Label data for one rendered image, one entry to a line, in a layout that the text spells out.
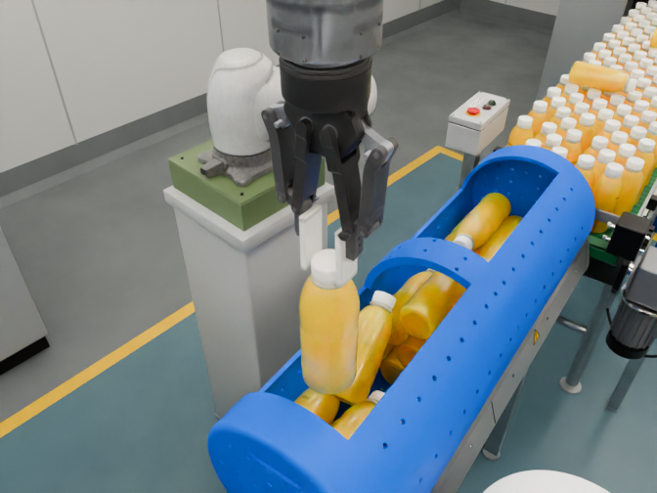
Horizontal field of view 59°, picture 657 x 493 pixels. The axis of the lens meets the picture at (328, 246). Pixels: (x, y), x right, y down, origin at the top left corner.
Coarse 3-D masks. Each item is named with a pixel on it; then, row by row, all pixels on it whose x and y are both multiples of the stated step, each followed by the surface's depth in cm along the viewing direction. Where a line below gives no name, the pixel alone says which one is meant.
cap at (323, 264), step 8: (320, 256) 61; (328, 256) 61; (312, 264) 60; (320, 264) 60; (328, 264) 60; (312, 272) 61; (320, 272) 59; (328, 272) 59; (320, 280) 60; (328, 280) 60
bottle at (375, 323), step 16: (384, 304) 96; (368, 320) 93; (384, 320) 94; (368, 336) 92; (384, 336) 93; (368, 352) 92; (368, 368) 91; (352, 384) 90; (368, 384) 91; (352, 400) 89
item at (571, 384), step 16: (656, 192) 168; (656, 208) 167; (592, 272) 171; (608, 272) 171; (624, 272) 149; (608, 288) 190; (608, 304) 193; (560, 320) 210; (592, 320) 200; (592, 336) 204; (576, 368) 215; (560, 384) 224; (576, 384) 221
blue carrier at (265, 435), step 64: (512, 192) 131; (576, 192) 116; (384, 256) 104; (448, 256) 94; (512, 256) 98; (448, 320) 85; (512, 320) 93; (384, 384) 107; (448, 384) 80; (256, 448) 70; (320, 448) 68; (384, 448) 71; (448, 448) 80
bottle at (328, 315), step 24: (312, 288) 61; (336, 288) 60; (312, 312) 62; (336, 312) 61; (312, 336) 64; (336, 336) 63; (312, 360) 66; (336, 360) 66; (312, 384) 69; (336, 384) 68
